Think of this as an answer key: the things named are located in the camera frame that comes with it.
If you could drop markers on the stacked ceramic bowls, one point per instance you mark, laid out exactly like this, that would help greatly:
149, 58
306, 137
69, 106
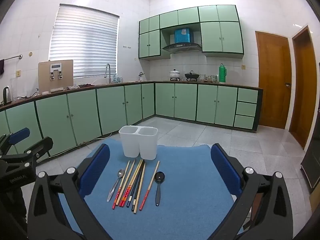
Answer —
202, 78

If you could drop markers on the green thermos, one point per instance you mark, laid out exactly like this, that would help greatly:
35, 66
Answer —
222, 75

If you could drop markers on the metal towel rail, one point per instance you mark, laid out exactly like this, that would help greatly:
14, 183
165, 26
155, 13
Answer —
12, 57

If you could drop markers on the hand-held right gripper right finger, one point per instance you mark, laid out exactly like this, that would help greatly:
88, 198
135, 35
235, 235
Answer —
225, 170

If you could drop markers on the black range hood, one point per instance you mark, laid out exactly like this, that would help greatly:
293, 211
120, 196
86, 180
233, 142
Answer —
181, 47

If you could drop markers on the clear plastic container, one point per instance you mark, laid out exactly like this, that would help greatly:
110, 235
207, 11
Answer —
13, 90

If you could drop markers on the dark hanging cloth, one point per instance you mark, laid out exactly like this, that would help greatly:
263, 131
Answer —
1, 66

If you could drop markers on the brown board with metal device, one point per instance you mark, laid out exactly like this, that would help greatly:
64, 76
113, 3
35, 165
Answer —
45, 80

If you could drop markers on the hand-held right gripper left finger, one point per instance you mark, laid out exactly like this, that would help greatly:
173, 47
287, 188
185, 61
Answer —
96, 170

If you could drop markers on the small metal teapot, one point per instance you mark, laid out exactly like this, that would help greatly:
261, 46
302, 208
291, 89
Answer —
141, 76

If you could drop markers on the blue table cloth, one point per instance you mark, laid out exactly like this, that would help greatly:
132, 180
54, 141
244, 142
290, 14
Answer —
190, 205

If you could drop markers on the electric kettle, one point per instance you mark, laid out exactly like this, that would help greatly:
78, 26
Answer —
6, 95

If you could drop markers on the plain wooden chopstick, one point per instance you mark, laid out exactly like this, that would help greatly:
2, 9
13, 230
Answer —
137, 205

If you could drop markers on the white double-compartment utensil holder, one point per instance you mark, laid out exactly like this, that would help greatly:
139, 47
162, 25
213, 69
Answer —
147, 145

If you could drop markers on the glass jar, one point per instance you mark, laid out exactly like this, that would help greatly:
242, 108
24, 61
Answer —
213, 78

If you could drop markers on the brown wooden door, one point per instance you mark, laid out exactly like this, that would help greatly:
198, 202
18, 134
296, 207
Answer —
272, 80
303, 92

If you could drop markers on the black spoon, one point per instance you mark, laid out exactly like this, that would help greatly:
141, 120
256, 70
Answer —
159, 176

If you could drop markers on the white cooking pot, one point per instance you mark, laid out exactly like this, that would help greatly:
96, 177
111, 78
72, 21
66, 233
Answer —
175, 74

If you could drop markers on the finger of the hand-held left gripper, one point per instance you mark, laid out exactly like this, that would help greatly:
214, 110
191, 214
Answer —
20, 133
42, 143

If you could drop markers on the black chopstick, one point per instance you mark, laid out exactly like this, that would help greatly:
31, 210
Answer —
130, 200
136, 195

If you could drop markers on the metal spoon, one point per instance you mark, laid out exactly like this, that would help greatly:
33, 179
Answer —
121, 173

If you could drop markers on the green wall cabinets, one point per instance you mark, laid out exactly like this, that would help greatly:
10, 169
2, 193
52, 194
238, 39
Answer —
225, 37

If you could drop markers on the gas stove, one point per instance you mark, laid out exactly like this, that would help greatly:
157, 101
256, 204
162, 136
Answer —
182, 80

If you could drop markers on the black wok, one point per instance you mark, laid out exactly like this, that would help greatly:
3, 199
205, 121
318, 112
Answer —
192, 75

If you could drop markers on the metal kitchen faucet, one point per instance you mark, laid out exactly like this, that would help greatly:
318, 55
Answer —
109, 76

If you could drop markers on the white window blind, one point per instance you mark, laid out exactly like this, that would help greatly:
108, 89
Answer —
82, 42

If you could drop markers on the dark glass-front cabinet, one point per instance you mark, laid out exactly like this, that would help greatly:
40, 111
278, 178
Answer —
312, 167

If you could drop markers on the green base cabinets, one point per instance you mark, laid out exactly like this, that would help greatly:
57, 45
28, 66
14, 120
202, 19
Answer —
185, 102

